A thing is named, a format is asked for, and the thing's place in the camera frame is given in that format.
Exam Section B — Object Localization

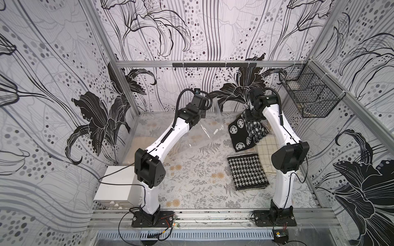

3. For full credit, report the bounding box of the black wire basket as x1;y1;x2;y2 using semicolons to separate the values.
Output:
279;63;346;118

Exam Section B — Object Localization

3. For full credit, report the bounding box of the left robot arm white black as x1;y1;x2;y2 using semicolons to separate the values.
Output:
134;89;213;217

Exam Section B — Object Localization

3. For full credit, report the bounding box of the cream checked scarf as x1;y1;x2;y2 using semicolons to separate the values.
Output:
256;134;278;174

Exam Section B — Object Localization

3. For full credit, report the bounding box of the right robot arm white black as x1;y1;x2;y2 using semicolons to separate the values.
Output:
246;88;309;217

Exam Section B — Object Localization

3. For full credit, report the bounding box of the black patterned cloth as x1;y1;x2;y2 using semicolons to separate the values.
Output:
228;111;270;152

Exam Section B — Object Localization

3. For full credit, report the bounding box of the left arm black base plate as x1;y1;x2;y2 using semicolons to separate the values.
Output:
131;211;175;228

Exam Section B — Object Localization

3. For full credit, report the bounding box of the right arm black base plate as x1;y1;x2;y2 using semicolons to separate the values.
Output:
250;210;297;227

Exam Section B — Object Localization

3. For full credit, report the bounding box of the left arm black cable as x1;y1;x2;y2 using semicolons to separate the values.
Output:
98;88;213;246

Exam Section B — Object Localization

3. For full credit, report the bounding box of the clear plastic vacuum bag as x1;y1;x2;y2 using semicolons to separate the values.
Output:
188;98;228;144

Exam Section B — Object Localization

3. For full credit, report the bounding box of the white box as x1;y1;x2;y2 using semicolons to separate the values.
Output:
93;166;144;209

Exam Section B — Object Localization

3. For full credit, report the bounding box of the black wall bar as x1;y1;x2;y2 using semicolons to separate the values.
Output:
172;62;257;68

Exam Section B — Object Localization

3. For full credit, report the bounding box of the small green circuit board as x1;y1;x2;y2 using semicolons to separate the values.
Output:
273;230;289;245

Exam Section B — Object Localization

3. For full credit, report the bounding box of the black white houndstooth scarf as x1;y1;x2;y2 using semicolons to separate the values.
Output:
227;153;269;191

